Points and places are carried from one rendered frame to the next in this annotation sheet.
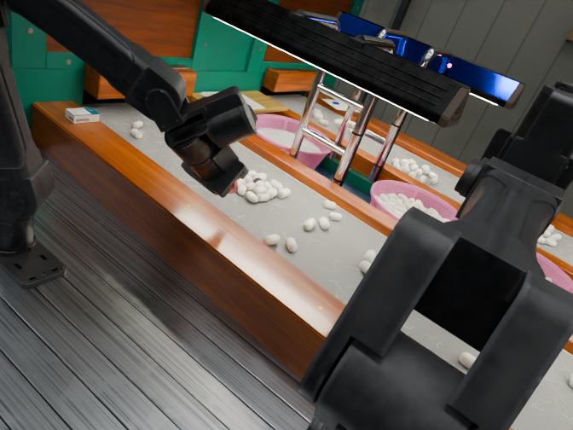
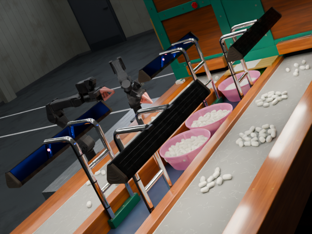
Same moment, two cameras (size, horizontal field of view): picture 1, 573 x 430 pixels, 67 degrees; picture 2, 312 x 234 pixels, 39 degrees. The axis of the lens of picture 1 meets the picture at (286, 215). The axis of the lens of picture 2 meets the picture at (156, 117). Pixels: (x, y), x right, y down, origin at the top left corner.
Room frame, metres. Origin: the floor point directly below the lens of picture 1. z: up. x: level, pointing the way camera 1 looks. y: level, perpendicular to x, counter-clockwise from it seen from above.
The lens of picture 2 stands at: (1.29, -2.50, 1.59)
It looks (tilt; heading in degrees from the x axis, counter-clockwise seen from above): 18 degrees down; 103
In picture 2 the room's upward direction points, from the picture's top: 24 degrees counter-clockwise
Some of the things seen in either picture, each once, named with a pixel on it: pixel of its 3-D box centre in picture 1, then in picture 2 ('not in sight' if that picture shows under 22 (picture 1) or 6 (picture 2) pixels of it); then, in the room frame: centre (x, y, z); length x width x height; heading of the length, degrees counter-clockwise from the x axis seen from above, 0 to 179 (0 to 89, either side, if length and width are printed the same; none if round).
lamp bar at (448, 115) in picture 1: (321, 43); (169, 54); (0.94, 0.05, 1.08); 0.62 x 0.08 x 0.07; 62
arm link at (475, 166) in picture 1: (533, 152); (82, 91); (0.44, -0.21, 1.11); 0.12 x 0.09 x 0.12; 156
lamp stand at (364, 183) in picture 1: (384, 113); (251, 66); (1.36, -0.18, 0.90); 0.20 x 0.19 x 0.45; 62
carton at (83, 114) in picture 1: (82, 115); (180, 81); (0.87, 0.50, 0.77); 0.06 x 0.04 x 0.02; 152
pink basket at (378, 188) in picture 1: (411, 221); (211, 122); (1.06, -0.32, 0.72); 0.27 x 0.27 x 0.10
